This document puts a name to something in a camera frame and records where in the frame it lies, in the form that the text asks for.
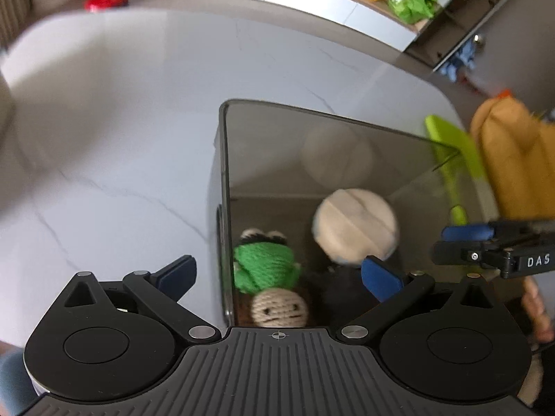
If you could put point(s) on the white marble desktop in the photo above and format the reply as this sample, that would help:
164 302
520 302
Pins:
108 138

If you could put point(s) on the person's leg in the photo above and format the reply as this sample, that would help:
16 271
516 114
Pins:
15 377

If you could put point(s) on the tall wooden side cabinet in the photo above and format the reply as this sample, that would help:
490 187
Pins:
477 13

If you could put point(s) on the green plastic bag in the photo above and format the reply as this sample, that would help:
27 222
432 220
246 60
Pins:
412 3

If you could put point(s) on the white shelf cabinet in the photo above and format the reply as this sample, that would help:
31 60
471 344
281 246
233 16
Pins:
303 0

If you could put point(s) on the beige curtain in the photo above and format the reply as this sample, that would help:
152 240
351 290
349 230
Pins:
13 4

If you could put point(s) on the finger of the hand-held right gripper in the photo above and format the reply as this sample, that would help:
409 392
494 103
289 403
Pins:
455 252
464 233

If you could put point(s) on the blue astronaut figure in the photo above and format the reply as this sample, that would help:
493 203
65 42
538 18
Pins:
462 58

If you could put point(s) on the green lid with clear flap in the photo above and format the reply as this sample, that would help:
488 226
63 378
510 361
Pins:
455 147

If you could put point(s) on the crochet doll green frog hat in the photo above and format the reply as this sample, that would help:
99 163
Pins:
264 264

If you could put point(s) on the cream round plush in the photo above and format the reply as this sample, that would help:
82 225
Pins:
351 225

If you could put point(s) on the smoky transparent storage box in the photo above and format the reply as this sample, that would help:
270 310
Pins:
269 160

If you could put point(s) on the yellow bean bag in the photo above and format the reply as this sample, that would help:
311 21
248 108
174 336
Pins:
516 160

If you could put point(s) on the person's right hand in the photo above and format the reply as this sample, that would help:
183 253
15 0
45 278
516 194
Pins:
535 312

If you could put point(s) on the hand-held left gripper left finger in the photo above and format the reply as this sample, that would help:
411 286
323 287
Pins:
175 275

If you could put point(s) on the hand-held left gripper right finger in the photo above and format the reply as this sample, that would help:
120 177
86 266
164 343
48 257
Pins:
381 279

